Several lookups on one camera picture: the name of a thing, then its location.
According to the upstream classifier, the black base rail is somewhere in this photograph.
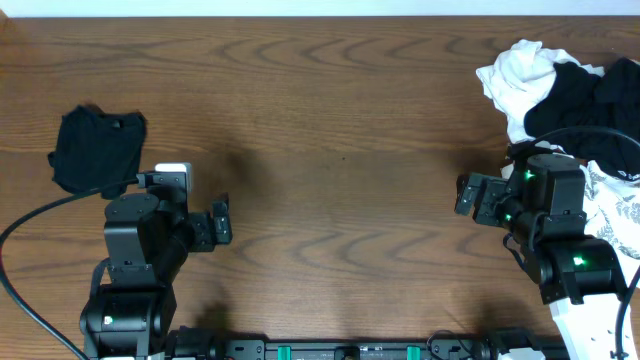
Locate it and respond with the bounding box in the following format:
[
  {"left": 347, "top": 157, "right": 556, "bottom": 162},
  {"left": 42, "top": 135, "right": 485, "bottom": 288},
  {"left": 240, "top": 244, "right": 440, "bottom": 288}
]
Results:
[{"left": 160, "top": 327, "right": 570, "bottom": 360}]

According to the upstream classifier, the black garment in pile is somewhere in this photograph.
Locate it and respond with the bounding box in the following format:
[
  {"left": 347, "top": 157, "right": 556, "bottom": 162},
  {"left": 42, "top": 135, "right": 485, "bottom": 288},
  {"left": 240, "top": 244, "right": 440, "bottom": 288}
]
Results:
[{"left": 524, "top": 58, "right": 639, "bottom": 181}]

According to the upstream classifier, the white fern-print cloth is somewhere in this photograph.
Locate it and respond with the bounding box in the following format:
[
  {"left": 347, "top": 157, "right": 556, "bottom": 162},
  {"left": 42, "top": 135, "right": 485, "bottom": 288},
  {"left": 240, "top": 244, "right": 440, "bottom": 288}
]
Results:
[{"left": 580, "top": 161, "right": 639, "bottom": 282}]

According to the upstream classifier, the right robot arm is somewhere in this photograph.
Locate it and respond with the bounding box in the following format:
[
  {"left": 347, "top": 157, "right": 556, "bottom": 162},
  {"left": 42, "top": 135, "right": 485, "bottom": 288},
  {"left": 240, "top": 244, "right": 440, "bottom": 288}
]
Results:
[{"left": 454, "top": 151, "right": 639, "bottom": 359}]

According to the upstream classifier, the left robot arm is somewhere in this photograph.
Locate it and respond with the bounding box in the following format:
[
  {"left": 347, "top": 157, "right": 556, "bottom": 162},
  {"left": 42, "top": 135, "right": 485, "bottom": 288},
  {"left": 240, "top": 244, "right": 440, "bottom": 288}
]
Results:
[{"left": 80, "top": 171, "right": 233, "bottom": 359}]

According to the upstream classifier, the black t-shirt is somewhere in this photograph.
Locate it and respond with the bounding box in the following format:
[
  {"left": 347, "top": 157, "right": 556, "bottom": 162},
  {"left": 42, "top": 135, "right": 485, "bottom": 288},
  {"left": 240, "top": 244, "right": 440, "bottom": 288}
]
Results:
[{"left": 48, "top": 105, "right": 146, "bottom": 200}]

